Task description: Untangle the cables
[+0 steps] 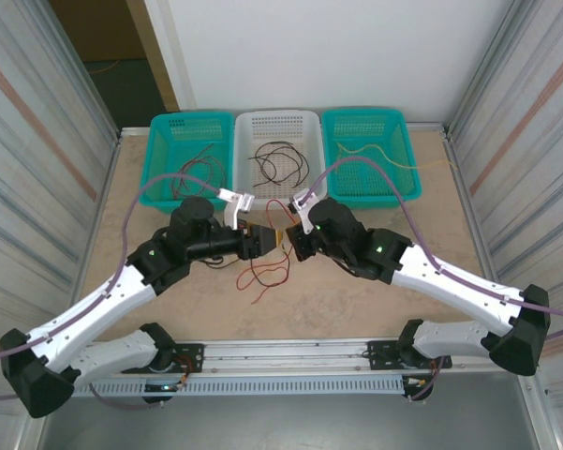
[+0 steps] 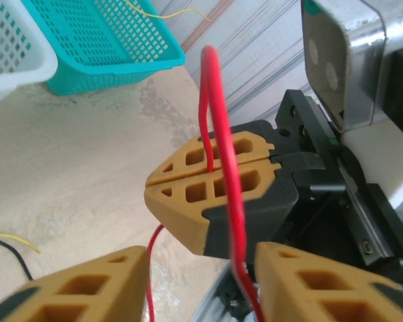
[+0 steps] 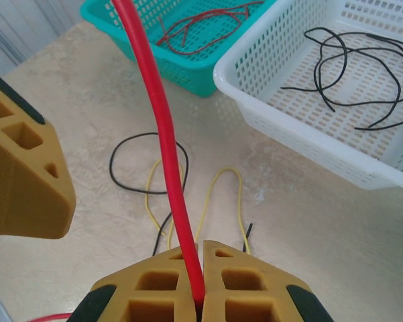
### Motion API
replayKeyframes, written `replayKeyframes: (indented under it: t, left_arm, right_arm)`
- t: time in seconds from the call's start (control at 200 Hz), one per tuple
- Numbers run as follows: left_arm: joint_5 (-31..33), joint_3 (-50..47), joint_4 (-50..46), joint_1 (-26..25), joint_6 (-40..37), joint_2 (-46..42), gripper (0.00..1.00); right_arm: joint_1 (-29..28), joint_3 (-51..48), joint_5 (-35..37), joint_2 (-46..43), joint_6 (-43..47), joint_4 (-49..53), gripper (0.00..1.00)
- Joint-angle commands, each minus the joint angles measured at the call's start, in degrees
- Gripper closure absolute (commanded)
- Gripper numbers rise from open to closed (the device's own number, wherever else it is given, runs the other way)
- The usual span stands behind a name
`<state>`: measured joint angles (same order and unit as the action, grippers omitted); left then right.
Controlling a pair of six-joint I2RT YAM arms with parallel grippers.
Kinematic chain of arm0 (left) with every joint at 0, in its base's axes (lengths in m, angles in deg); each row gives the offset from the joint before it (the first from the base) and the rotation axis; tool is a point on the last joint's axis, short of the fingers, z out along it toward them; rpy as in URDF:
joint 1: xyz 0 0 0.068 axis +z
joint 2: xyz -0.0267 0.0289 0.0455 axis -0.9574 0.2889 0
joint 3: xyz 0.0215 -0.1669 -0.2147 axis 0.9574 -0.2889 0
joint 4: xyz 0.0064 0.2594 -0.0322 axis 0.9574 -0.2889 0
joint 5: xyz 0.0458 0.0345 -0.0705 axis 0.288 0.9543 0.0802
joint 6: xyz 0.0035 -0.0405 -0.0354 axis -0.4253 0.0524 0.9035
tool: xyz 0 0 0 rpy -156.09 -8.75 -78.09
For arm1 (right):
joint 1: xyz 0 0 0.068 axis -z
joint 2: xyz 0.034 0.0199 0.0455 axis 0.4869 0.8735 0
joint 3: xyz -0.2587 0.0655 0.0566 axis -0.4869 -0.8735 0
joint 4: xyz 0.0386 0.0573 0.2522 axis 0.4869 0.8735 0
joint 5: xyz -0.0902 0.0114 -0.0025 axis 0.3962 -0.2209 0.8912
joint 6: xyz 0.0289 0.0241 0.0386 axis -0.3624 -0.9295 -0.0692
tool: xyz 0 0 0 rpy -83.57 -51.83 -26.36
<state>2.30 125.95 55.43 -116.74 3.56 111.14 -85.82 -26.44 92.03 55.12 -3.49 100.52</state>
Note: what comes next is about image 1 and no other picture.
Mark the thin red cable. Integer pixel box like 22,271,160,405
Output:
170,143,227,197
235,199,297,292
250,243,295,306

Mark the thin black cable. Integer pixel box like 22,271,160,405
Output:
248,144,291,188
261,147,311,187
254,142,305,182

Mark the teal perforated plastic basket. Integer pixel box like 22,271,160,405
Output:
320,108,423,210
135,111,235,215

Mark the white perforated plastic basket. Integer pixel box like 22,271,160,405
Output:
232,110,329,211

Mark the black controller board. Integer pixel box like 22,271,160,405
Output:
141,380,189,408
401,373,436,403

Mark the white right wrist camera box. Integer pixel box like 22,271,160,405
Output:
288,189,320,235

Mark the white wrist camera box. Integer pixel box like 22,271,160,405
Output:
217,187,255,232
288,189,320,235

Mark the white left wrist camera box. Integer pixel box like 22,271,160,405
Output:
217,187,255,232

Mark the aluminium mounting rail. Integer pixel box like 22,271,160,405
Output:
74,340,540,376

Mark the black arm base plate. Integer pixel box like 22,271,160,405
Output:
154,343,205,374
365,340,453,372

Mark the grey slotted cable duct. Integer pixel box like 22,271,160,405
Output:
72,377,407,398

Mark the orange floor cable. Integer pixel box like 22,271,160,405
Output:
86,59,123,76

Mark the wooden door frame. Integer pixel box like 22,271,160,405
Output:
125,0,182,113

